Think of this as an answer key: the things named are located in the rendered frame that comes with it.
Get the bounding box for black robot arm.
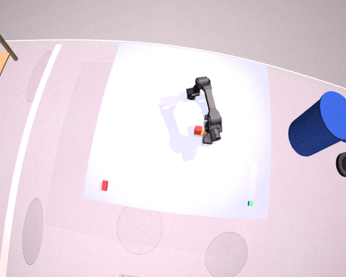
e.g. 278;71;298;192
186;76;223;141

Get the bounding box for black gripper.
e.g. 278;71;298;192
203;115;213;145

